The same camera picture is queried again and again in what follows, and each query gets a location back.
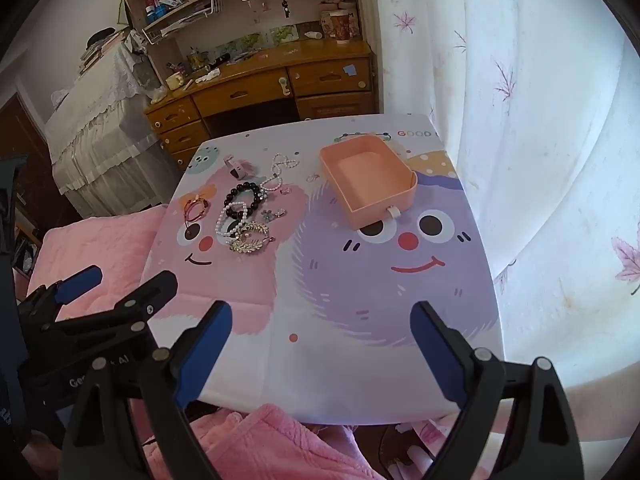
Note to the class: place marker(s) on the pink fluffy cloth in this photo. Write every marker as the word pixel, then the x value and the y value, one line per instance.
pixel 280 445

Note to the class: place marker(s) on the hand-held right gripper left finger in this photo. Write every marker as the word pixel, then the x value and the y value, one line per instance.
pixel 205 355

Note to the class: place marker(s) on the cartoon printed tablecloth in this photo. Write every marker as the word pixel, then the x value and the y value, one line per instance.
pixel 325 280

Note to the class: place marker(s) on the stack of books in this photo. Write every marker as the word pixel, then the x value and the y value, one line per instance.
pixel 100 45

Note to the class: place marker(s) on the lace covered cabinet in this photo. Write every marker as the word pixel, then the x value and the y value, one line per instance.
pixel 100 120

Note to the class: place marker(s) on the wooden desk with drawers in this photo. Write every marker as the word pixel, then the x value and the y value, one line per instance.
pixel 250 90

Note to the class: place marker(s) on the peach pink plastic box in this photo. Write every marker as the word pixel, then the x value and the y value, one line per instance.
pixel 360 180

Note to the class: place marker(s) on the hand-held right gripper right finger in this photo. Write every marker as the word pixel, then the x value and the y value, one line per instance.
pixel 440 355

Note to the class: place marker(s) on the pale green adhesive hook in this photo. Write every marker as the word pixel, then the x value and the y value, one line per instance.
pixel 285 85

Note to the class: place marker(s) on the small flower earring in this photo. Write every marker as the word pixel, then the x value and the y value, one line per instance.
pixel 267 215

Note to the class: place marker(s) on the red patterned paper cup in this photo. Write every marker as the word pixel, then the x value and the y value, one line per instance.
pixel 341 25

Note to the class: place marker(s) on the blue square sticker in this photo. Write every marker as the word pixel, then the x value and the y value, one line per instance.
pixel 349 69

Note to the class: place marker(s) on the pink quilted blanket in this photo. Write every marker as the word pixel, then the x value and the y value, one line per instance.
pixel 100 240

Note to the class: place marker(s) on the small silver earring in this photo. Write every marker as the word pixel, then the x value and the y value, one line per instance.
pixel 280 212

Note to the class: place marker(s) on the white leaf print curtain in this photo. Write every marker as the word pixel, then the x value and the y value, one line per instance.
pixel 525 110

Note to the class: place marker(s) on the yellow mug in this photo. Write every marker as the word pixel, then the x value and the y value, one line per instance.
pixel 175 81

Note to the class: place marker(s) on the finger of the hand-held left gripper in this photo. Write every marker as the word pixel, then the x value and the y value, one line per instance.
pixel 150 294
pixel 80 279

